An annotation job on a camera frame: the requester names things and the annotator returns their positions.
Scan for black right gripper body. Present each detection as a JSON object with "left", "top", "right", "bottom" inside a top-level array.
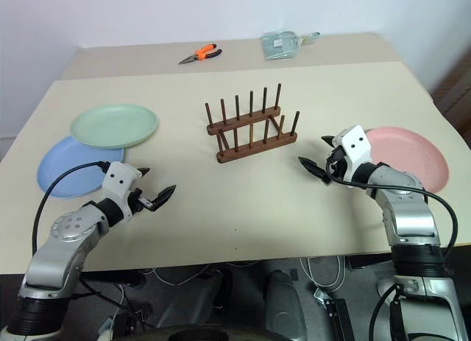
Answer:
[{"left": 325, "top": 146, "right": 350, "bottom": 183}]

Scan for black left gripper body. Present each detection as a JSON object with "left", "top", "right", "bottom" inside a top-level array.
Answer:
[{"left": 128, "top": 188, "right": 155, "bottom": 214}]

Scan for wooden dish rack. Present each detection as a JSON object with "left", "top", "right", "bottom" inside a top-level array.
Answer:
[{"left": 204, "top": 82, "right": 300, "bottom": 164}]

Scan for green plate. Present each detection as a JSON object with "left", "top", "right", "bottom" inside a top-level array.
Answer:
[{"left": 69, "top": 104, "right": 160, "bottom": 150}]

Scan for pink-red plate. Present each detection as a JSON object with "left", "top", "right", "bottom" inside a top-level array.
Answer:
[{"left": 364, "top": 126, "right": 450, "bottom": 194}]

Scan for blue plate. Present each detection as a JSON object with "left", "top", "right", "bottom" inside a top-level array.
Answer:
[{"left": 38, "top": 135, "right": 128, "bottom": 199}]

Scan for clear greenish plastic bag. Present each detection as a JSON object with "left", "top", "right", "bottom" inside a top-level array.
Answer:
[{"left": 260, "top": 30, "right": 301, "bottom": 61}]

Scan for brown wooden furniture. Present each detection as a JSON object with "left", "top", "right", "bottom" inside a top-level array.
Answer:
[{"left": 430, "top": 53, "right": 471, "bottom": 136}]

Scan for grey rounded robot body part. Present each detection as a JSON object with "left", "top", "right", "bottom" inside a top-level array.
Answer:
[{"left": 264, "top": 270, "right": 308, "bottom": 341}]

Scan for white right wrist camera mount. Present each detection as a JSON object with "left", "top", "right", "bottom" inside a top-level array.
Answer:
[{"left": 330, "top": 124, "right": 373, "bottom": 180}]

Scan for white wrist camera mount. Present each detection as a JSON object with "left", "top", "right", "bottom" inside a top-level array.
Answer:
[
  {"left": 99, "top": 161, "right": 144, "bottom": 224},
  {"left": 330, "top": 124, "right": 373, "bottom": 180}
]

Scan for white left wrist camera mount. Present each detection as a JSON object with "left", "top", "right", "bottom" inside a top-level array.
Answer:
[{"left": 99, "top": 161, "right": 144, "bottom": 224}]

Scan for thin white cable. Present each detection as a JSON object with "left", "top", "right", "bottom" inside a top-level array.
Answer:
[{"left": 151, "top": 262, "right": 211, "bottom": 287}]

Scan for white cable bundle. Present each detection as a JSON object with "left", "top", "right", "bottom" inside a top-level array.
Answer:
[{"left": 300, "top": 256, "right": 350, "bottom": 294}]

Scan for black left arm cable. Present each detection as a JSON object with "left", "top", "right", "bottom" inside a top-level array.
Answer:
[{"left": 31, "top": 160, "right": 111, "bottom": 256}]

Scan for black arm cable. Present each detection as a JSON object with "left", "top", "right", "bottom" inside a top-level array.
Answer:
[
  {"left": 31, "top": 160, "right": 111, "bottom": 256},
  {"left": 325, "top": 160, "right": 459, "bottom": 272}
]

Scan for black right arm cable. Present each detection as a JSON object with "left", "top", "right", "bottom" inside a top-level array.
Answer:
[{"left": 325, "top": 160, "right": 459, "bottom": 272}]

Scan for orange-handled pliers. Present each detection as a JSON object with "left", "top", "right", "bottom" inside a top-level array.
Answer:
[{"left": 178, "top": 43, "right": 223, "bottom": 66}]

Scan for black bracket box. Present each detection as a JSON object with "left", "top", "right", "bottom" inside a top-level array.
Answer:
[{"left": 314, "top": 288, "right": 356, "bottom": 341}]

